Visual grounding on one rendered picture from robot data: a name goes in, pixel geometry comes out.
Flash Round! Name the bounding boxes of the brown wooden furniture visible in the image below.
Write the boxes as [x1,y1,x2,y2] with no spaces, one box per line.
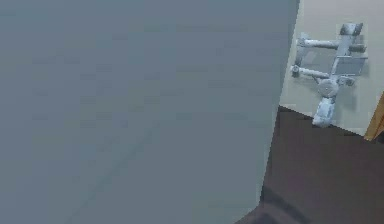
[363,92,384,142]

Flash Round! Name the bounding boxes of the grey metal exercise machine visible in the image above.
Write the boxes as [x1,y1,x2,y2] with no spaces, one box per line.
[290,22,370,129]

